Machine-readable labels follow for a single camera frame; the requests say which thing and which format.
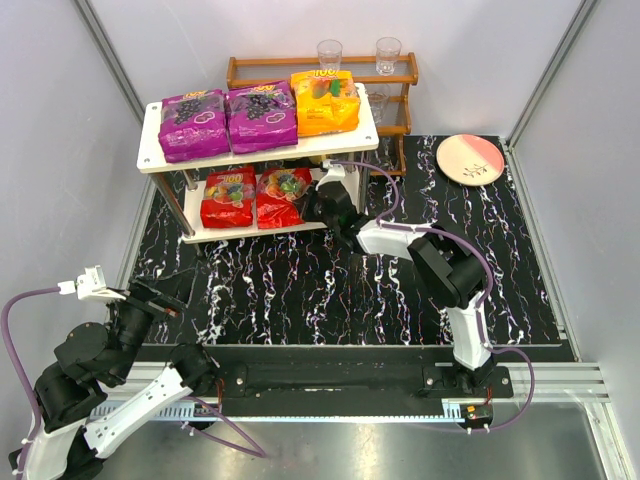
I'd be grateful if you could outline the red candy bag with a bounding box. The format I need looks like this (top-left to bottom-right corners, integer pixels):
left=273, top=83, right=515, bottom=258
left=256, top=167, right=312, bottom=230
left=200, top=167, right=256, bottom=229

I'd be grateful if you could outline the purple candy bag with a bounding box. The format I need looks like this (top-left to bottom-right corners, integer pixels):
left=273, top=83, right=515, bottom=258
left=226, top=81, right=298, bottom=155
left=158, top=89, right=231, bottom=163

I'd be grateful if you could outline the orange mango candy bag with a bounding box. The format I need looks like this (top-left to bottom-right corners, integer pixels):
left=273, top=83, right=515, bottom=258
left=290, top=70, right=361, bottom=137

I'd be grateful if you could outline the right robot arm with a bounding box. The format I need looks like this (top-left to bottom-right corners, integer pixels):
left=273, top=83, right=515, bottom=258
left=295, top=181, right=499, bottom=396

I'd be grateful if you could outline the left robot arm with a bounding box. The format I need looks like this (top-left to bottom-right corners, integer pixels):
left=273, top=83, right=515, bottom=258
left=1, top=281, right=218, bottom=479

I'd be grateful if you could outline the white two-tier shelf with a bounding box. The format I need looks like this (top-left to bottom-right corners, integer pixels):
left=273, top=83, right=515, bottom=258
left=137, top=83, right=379, bottom=244

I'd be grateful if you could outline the clear glass lower rack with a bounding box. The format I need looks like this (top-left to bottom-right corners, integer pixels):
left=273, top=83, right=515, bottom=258
left=367, top=87, right=389, bottom=125

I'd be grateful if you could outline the clear glass left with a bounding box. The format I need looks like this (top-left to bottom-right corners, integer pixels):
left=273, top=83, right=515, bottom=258
left=316, top=39, right=343, bottom=74

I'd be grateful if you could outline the clear glass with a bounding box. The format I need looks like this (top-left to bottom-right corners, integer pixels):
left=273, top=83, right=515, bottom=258
left=376, top=37, right=402, bottom=76
left=316, top=39, right=343, bottom=74

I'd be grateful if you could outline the pink cream ceramic plate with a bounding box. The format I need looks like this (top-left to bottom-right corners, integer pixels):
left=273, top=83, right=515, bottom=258
left=436, top=134, right=505, bottom=187

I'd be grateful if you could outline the brown wooden rack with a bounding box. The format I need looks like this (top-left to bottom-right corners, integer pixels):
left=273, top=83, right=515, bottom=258
left=226, top=52, right=419, bottom=176

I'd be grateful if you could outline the clear glass right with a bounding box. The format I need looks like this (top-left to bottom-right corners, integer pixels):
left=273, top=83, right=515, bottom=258
left=376, top=37, right=402, bottom=76

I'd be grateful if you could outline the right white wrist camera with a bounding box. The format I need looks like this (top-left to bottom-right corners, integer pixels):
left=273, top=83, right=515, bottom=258
left=317, top=159, right=346, bottom=188

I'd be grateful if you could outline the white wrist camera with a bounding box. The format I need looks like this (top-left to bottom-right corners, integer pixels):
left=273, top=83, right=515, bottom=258
left=317, top=159, right=346, bottom=188
left=57, top=265, right=126, bottom=304

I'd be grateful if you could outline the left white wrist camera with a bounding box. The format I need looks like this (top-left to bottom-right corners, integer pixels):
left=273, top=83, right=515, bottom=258
left=57, top=265, right=126, bottom=304

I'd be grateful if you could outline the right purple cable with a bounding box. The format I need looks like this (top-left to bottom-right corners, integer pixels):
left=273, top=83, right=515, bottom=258
left=337, top=159, right=537, bottom=434

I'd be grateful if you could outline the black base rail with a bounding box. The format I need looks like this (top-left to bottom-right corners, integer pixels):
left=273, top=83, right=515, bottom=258
left=134, top=344, right=576, bottom=401

